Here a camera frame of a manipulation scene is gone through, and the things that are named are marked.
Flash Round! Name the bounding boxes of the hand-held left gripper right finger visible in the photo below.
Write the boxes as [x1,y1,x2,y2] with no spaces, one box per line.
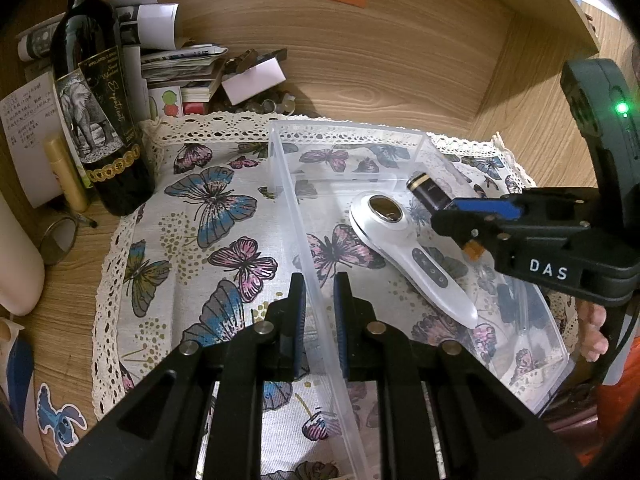
[333,272,583,480]

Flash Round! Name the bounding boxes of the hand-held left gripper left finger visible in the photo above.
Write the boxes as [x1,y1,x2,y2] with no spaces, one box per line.
[57,272,308,480]

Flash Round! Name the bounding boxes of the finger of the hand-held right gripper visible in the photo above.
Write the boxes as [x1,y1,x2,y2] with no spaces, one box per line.
[431,207,516,261]
[450,187,601,226]

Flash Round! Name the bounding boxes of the small black gold-rimmed bottle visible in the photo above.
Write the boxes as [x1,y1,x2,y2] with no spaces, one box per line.
[406,172,453,212]

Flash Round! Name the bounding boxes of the clear plastic storage box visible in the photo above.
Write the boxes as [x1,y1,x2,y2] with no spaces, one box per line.
[267,120,573,480]

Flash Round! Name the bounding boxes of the person's right hand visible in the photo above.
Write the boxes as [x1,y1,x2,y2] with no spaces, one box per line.
[577,302,610,362]

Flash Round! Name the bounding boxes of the white handheld facial massager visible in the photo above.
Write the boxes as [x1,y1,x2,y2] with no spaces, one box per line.
[348,191,481,331]

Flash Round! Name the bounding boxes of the butterfly print lace cloth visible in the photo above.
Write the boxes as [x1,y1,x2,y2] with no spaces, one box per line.
[90,112,581,480]

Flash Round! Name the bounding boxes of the wooden shelf board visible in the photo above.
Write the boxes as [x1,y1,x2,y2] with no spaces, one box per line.
[540,0,601,56]

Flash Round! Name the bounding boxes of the pile of small metal rings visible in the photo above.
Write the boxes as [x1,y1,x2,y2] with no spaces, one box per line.
[220,90,297,117]

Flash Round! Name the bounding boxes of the dark wine bottle elephant label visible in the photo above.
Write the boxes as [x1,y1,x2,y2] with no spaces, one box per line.
[49,0,157,217]

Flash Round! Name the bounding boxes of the orange cloth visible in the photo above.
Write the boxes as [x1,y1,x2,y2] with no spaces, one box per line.
[596,380,640,443]

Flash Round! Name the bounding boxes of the pale pink sticky note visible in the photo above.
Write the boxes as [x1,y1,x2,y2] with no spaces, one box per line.
[221,57,287,106]

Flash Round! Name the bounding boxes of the stack of cards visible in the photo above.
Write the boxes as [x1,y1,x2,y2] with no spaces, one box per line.
[180,79,222,104]

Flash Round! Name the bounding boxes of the small round mirror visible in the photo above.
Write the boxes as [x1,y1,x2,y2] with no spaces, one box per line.
[39,212,98,267]

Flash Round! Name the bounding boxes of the fruit sticker card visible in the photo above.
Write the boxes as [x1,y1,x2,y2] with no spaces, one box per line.
[149,85,182,118]

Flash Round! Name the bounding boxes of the blue cartoon sticker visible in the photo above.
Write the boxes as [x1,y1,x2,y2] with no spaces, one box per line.
[36,382,88,458]

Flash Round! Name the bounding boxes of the brass binder clip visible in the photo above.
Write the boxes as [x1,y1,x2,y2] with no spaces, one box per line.
[225,47,288,73]

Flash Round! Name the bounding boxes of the beige lip balm tube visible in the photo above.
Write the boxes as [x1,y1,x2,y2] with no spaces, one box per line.
[42,136,91,213]

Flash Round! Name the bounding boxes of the white cylinder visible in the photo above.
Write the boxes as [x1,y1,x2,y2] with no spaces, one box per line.
[0,192,46,317]

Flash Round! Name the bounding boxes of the folded newspaper stack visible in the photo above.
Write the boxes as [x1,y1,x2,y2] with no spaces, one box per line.
[140,42,229,81]

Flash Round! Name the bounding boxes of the blue and white packet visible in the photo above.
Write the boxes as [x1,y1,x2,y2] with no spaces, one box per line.
[0,317,36,426]

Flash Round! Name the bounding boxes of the curled white paper sheets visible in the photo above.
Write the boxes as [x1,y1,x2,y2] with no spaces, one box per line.
[105,0,181,51]

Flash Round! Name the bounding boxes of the white handwritten note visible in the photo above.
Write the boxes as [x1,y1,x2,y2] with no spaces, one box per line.
[0,71,68,208]

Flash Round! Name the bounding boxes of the rolled printed paper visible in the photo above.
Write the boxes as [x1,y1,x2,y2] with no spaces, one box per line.
[16,15,66,63]

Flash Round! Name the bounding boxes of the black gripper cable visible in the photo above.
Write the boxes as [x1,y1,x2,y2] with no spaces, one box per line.
[602,302,640,386]

